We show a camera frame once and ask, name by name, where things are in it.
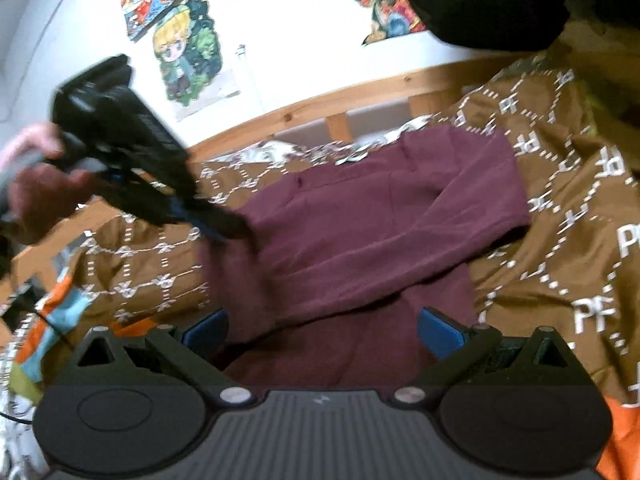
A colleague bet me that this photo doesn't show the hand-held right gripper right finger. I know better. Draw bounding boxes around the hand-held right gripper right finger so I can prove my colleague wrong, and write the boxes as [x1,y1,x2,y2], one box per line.
[392,306,594,407]

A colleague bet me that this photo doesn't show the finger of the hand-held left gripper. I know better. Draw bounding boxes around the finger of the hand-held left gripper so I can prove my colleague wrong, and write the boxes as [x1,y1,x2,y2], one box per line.
[125,171,254,246]

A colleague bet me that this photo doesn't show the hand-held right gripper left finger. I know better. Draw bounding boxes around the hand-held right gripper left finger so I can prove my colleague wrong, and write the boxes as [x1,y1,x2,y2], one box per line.
[74,309,252,407]

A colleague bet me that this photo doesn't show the maroon sweater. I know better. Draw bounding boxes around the maroon sweater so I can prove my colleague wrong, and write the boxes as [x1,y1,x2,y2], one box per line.
[197,126,532,397]

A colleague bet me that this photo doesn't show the person's left hand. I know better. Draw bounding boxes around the person's left hand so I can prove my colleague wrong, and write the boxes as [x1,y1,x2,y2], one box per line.
[0,121,97,247]

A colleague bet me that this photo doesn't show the floral bed sheet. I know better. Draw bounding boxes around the floral bed sheet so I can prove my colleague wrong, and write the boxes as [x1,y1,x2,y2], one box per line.
[244,112,437,167]

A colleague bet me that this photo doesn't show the orange blue green cloth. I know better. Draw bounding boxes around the orange blue green cloth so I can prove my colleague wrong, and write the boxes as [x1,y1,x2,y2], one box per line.
[10,274,127,407]

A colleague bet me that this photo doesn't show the brown white-printed blanket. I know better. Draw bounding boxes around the brown white-printed blanket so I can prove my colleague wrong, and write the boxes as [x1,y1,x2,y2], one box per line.
[65,54,640,407]

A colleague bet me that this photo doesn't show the yellow-green cloth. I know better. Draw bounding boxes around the yellow-green cloth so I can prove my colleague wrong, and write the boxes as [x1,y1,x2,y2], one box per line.
[579,94,602,137]

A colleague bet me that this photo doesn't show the black padded cloth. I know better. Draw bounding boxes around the black padded cloth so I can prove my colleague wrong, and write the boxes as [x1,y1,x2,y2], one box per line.
[399,0,640,55]

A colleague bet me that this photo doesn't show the blond figure wall poster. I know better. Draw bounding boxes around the blond figure wall poster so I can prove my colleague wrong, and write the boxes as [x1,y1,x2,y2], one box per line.
[152,0,242,122]

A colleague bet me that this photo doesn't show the white wall conduit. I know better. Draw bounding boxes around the white wall conduit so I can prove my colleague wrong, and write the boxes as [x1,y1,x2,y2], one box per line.
[236,44,267,117]

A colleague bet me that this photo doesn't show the wooden bed frame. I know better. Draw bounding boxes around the wooden bed frame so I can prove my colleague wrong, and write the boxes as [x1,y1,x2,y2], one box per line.
[10,55,532,301]

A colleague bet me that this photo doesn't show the black cable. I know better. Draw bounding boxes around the black cable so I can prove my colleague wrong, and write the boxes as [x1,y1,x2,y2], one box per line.
[0,305,77,423]

